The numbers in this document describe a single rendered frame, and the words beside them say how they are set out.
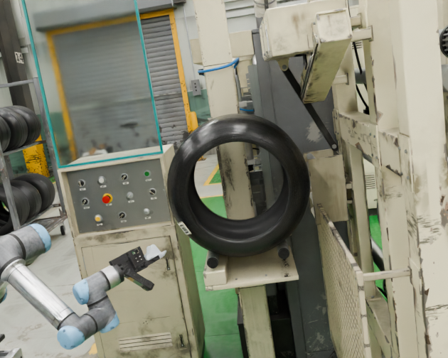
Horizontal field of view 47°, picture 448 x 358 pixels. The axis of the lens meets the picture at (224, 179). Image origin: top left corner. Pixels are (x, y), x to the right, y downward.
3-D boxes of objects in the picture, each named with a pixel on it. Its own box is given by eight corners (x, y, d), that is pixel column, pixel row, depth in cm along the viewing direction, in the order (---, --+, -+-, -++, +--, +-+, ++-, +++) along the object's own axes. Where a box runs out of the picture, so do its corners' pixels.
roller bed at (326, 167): (310, 213, 246) (302, 152, 240) (340, 209, 245) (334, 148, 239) (316, 225, 227) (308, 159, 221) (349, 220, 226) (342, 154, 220)
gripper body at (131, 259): (141, 244, 185) (112, 260, 178) (152, 266, 185) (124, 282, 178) (134, 248, 191) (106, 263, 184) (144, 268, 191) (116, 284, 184)
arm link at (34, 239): (-47, 299, 206) (8, 227, 178) (-15, 283, 219) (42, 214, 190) (-31, 323, 205) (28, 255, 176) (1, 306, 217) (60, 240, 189)
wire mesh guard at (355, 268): (330, 337, 248) (313, 198, 234) (333, 336, 248) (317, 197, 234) (378, 481, 160) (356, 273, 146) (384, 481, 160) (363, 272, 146)
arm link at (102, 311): (89, 341, 172) (75, 312, 172) (111, 325, 181) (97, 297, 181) (104, 337, 167) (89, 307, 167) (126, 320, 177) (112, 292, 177)
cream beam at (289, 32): (262, 62, 219) (257, 26, 216) (321, 52, 217) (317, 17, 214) (269, 57, 159) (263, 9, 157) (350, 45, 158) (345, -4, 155)
